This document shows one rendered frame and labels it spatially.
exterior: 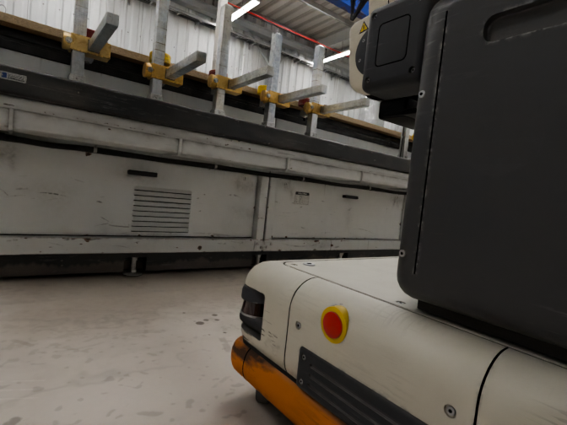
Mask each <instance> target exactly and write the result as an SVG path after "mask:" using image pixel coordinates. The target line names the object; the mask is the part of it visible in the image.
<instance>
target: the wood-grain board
mask: <svg viewBox="0 0 567 425"><path fill-rule="evenodd" d="M0 25H3V26H6V27H9V28H12V29H16V30H21V31H23V32H27V33H30V34H33V35H38V36H41V37H45V38H47V39H51V40H56V41H59V42H62V33H63V32H66V33H69V34H71V32H67V31H65V30H60V29H57V28H54V27H51V26H48V25H45V24H40V23H37V22H35V21H32V20H28V19H24V18H20V17H18V16H15V15H12V14H9V13H4V12H1V11H0ZM111 56H112V57H115V58H118V59H122V60H125V61H128V62H133V63H137V64H139V65H143V64H144V63H145V62H146V63H150V64H151V62H150V61H149V56H146V55H144V54H140V53H137V52H135V51H129V50H127V49H123V48H121V47H118V46H113V45H111ZM183 77H184V78H189V79H192V80H196V81H198V82H202V83H208V74H206V73H202V72H199V71H196V70H191V71H190V72H188V73H186V74H184V75H183ZM242 94H245V95H249V96H251V97H255V98H258V99H260V95H258V94H257V89H254V88H252V87H249V86H244V87H242ZM298 103H299V101H292V102H290V108H293V109H296V110H303V108H301V107H299V106H298ZM328 119H332V120H334V121H340V122H343V123H346V124H349V125H352V126H357V127H361V128H364V129H367V130H371V131H373V132H379V133H382V134H385V135H388V136H391V137H396V138H400V139H401V132H397V131H393V130H391V129H388V128H385V127H382V126H377V125H374V124H371V123H369V122H365V121H361V120H358V119H354V118H352V117H349V116H344V115H341V114H338V113H335V112H333V113H330V117H329V118H328Z"/></svg>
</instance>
